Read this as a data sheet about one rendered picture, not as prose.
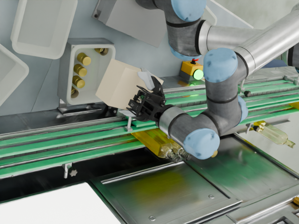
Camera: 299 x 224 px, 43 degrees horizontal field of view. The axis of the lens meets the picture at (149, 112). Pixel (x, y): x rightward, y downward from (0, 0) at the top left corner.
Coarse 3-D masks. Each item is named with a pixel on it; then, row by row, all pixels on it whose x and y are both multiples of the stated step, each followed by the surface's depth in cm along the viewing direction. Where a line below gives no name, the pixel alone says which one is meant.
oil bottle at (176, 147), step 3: (156, 129) 151; (159, 129) 152; (159, 132) 150; (162, 132) 150; (162, 135) 148; (165, 135) 148; (171, 141) 145; (174, 141) 145; (174, 144) 144; (177, 144) 144; (174, 147) 144; (177, 147) 143; (180, 147) 144; (174, 150) 144; (177, 150) 144; (177, 153) 145
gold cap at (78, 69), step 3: (75, 66) 138; (78, 66) 137; (81, 66) 137; (75, 69) 138; (78, 69) 136; (81, 69) 136; (84, 69) 136; (75, 72) 139; (78, 72) 136; (81, 72) 136; (84, 72) 137; (81, 75) 137; (84, 75) 138
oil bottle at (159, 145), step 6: (138, 132) 151; (144, 132) 148; (150, 132) 147; (156, 132) 148; (138, 138) 151; (144, 138) 148; (150, 138) 145; (156, 138) 144; (162, 138) 145; (144, 144) 148; (150, 144) 145; (156, 144) 142; (162, 144) 141; (168, 144) 142; (156, 150) 143; (162, 150) 140; (168, 150) 140; (162, 156) 141
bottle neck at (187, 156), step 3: (180, 150) 143; (183, 150) 143; (180, 153) 143; (183, 153) 142; (186, 153) 141; (189, 153) 142; (183, 156) 142; (186, 156) 141; (189, 156) 143; (186, 159) 141; (189, 159) 142
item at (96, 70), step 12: (84, 48) 138; (108, 48) 139; (72, 60) 129; (96, 60) 143; (108, 60) 140; (72, 72) 131; (96, 72) 146; (72, 84) 142; (96, 84) 148; (84, 96) 142; (96, 96) 144
